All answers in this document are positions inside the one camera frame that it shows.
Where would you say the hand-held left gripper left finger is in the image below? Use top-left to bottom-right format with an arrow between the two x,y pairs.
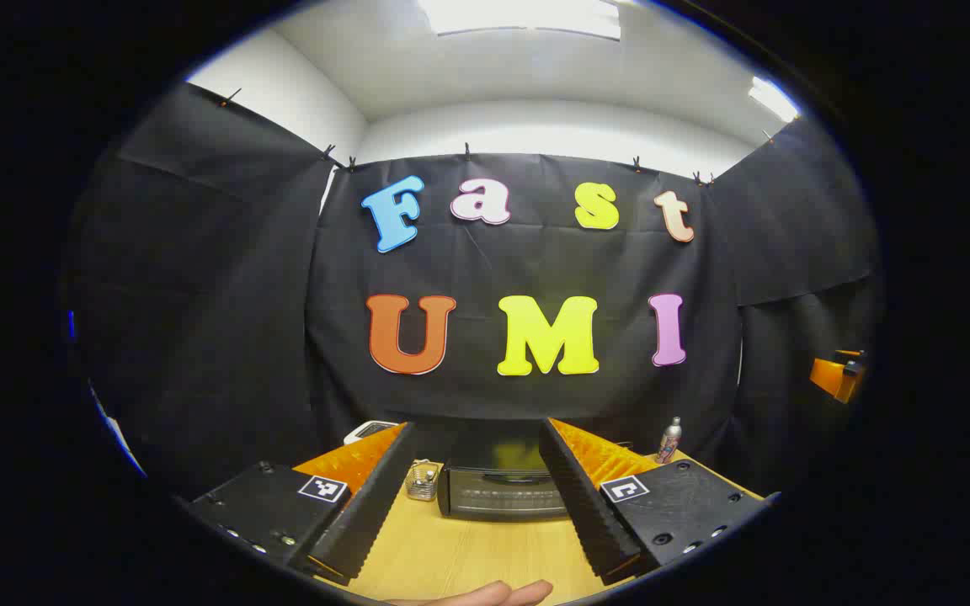
186,421 -> 418,588

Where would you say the white toaster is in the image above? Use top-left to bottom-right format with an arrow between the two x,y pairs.
344,419 -> 402,445

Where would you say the small ceiling light panel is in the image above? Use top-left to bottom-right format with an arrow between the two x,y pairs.
748,76 -> 802,124

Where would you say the black electric oven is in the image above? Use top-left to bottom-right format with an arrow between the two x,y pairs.
437,417 -> 572,523

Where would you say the black backdrop cloth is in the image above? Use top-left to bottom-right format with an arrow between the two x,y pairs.
64,80 -> 886,506

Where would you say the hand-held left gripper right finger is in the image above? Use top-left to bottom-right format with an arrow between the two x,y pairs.
538,417 -> 781,587

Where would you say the silver spray bottle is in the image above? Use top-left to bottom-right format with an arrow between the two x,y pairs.
656,417 -> 684,465

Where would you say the small wire mesh basket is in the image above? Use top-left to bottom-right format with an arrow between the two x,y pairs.
405,459 -> 444,503

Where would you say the large ceiling light panel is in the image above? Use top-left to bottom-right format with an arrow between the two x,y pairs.
418,0 -> 622,40

